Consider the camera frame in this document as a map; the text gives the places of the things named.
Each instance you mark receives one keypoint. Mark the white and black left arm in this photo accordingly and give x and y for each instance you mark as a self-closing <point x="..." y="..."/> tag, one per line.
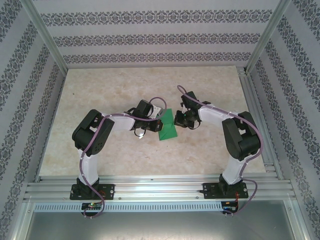
<point x="90" y="167"/>

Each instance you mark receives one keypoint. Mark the grey metal panel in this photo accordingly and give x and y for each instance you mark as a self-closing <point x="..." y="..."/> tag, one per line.
<point x="160" y="227"/>

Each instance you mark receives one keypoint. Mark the aluminium mounting rail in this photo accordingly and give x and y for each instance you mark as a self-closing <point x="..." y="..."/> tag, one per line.
<point x="160" y="187"/>

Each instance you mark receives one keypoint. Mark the aluminium side rail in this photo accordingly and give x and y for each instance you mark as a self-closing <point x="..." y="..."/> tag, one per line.
<point x="260" y="130"/>

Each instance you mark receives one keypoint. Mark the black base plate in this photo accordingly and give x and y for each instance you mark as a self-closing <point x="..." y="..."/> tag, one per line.
<point x="110" y="190"/>
<point x="208" y="190"/>

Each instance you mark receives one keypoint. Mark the controller board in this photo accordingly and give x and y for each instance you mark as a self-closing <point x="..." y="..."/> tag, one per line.
<point x="92" y="205"/>
<point x="228" y="205"/>

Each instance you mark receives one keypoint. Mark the left controller board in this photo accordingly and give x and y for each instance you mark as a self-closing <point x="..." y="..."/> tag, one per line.
<point x="92" y="205"/>

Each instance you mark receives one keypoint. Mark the green paper sheet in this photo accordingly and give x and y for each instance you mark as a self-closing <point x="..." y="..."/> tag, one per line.
<point x="168" y="130"/>

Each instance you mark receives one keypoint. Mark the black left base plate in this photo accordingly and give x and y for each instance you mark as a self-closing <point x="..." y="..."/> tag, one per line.
<point x="110" y="190"/>

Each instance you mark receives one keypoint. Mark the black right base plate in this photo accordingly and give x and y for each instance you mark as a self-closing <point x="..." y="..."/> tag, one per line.
<point x="208" y="190"/>

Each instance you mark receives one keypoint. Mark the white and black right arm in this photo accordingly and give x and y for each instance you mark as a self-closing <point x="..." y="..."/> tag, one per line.
<point x="235" y="170"/>

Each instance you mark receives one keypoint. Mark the aluminium frame post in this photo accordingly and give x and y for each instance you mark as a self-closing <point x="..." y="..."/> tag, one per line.
<point x="45" y="32"/>
<point x="268" y="32"/>

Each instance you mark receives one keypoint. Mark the right controller board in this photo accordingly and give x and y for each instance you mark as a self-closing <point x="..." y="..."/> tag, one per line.
<point x="228" y="205"/>

